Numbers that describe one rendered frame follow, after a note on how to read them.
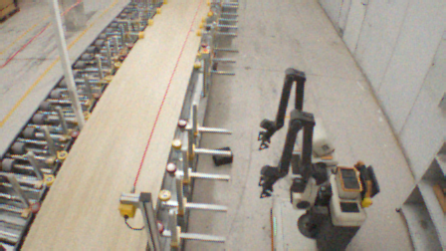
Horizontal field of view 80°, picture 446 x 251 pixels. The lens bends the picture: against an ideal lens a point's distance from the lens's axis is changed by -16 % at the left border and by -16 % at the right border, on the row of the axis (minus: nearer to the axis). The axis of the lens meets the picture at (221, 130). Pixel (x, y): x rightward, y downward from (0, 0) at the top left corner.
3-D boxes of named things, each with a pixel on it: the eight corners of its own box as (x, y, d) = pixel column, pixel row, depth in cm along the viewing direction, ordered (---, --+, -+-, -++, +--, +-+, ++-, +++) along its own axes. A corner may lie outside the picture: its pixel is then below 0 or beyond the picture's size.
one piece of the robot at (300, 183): (304, 165, 231) (311, 144, 217) (309, 194, 210) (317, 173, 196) (284, 163, 231) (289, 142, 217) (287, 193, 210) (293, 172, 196)
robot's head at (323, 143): (330, 128, 202) (320, 114, 195) (336, 150, 186) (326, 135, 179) (312, 137, 208) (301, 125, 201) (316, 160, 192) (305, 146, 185)
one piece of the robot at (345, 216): (332, 208, 287) (361, 146, 233) (340, 259, 246) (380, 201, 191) (299, 207, 288) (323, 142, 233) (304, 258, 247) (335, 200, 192)
